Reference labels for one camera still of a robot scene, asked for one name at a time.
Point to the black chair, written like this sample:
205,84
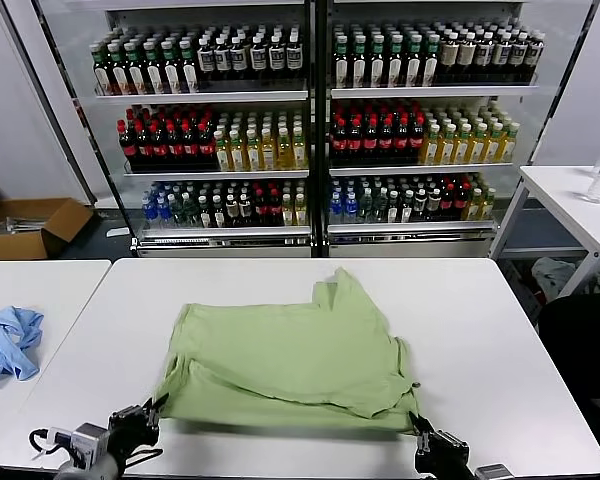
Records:
575,340

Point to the small pale green drink bottle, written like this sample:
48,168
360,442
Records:
406,209
392,209

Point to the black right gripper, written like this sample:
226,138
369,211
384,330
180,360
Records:
442,450

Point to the glass beverage cooler cabinet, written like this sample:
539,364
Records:
205,247
405,247

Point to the small cola bottle red cap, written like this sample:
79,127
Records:
461,202
275,210
261,210
447,202

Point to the crumpled light blue garment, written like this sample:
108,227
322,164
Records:
7,345

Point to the small dark tea bottle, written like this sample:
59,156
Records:
245,211
218,212
231,211
420,205
433,205
205,212

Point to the dark bottle blue white label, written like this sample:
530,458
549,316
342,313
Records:
484,54
222,56
501,54
238,56
258,55
206,57
293,54
535,52
275,55
518,53

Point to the grey bars bundle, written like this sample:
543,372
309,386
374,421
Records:
15,223

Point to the dark bottle tan label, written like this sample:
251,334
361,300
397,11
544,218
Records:
449,55
465,55

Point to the white side table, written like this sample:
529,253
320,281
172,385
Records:
555,185

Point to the small clear green water bottle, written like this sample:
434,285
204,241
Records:
190,211
379,207
178,211
365,207

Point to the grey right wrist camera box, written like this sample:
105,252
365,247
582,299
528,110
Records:
492,472

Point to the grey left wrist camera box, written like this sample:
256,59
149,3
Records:
87,442

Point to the open cardboard box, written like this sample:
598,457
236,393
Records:
20,245

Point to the grey white clothes pile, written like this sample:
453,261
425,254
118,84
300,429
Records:
552,275

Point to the green t-shirt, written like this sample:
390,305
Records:
280,350

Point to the small yellow drink bottle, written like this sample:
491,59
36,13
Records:
300,212
474,206
487,205
287,212

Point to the small blue drink bottle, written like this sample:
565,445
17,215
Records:
335,210
163,211
148,212
350,210

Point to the flat white floor object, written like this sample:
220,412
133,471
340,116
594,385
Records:
117,232

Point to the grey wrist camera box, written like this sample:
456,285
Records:
87,442
492,472

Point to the yellow drink bottle green label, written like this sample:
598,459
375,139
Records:
222,152
495,144
479,145
237,152
432,146
252,152
464,145
284,151
510,143
268,151
298,150
448,146

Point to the dark tea bottle green cap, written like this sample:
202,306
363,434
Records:
341,62
377,62
395,62
136,69
359,62
119,70
102,70
188,67
413,62
171,67
154,68
431,62

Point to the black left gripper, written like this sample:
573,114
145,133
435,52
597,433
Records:
130,430

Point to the white cooler shelf board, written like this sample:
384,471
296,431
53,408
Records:
215,174
430,91
205,96
410,226
225,232
420,169

